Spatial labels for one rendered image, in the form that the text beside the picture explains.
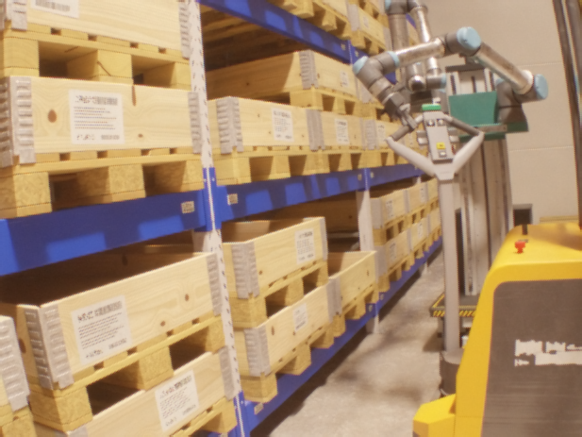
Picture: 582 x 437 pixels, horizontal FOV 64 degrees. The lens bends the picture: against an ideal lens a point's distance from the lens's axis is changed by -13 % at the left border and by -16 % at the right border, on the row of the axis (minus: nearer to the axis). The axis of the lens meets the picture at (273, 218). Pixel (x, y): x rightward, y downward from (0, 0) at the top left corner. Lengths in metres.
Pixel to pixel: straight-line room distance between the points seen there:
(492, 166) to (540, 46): 4.63
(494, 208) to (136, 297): 2.41
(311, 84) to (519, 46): 5.28
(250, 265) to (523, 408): 1.16
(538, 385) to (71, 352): 1.35
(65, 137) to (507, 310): 1.32
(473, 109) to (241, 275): 1.86
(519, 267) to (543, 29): 6.48
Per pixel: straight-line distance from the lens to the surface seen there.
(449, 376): 2.08
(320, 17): 3.30
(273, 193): 2.41
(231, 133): 2.05
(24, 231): 1.35
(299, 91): 2.90
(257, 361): 2.16
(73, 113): 1.41
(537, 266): 1.57
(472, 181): 3.39
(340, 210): 3.90
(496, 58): 2.78
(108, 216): 1.56
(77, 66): 1.59
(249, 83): 3.04
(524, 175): 7.66
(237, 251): 2.06
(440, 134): 2.12
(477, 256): 3.44
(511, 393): 1.70
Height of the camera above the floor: 1.21
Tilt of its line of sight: 5 degrees down
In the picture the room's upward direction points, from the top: 6 degrees counter-clockwise
